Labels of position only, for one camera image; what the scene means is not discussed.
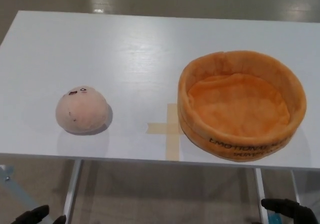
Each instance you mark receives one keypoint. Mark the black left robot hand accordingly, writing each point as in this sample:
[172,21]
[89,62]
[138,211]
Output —
[30,215]

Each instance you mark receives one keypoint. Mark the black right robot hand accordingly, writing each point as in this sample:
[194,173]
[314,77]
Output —
[295,212]

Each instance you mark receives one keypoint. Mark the pink round plush toy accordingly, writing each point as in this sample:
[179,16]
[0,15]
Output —
[82,109]

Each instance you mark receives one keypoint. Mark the orange plush round plate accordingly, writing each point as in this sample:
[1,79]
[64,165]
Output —
[237,109]

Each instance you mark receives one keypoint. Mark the teal blue object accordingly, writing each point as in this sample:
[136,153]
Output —
[274,220]

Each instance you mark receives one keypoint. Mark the grey-blue metal brace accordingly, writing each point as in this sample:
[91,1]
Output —
[17,191]

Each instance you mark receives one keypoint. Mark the white table leg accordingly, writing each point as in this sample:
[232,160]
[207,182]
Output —
[260,184]
[72,189]
[296,184]

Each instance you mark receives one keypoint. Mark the beige tape strip crosswise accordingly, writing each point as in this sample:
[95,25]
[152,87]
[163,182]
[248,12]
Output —
[157,128]

